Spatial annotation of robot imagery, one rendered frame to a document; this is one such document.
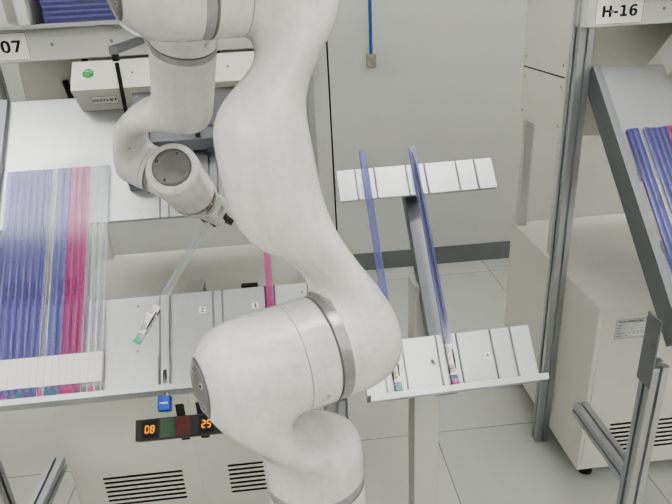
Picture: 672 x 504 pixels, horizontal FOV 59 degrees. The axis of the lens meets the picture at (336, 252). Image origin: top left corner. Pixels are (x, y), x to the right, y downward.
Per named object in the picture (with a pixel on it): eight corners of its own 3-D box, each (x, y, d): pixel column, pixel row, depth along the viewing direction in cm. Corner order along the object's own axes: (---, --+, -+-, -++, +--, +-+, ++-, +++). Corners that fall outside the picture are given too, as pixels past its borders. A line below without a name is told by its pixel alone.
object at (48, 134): (300, 215, 139) (299, 205, 134) (7, 238, 135) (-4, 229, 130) (289, 95, 151) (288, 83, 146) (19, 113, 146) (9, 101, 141)
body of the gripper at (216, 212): (228, 187, 108) (237, 204, 119) (177, 164, 109) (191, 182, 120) (208, 224, 107) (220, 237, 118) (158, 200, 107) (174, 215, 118)
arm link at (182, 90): (85, 24, 77) (106, 188, 100) (198, 68, 76) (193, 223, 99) (123, -5, 83) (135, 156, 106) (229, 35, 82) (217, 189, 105)
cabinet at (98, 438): (330, 514, 178) (317, 335, 153) (90, 541, 173) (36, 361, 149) (316, 383, 238) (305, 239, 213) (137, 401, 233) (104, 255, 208)
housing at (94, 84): (291, 112, 150) (288, 76, 137) (91, 125, 147) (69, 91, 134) (288, 85, 153) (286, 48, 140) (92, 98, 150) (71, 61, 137)
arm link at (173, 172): (154, 201, 105) (202, 221, 105) (129, 179, 92) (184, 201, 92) (174, 159, 107) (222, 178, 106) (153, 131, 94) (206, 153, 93)
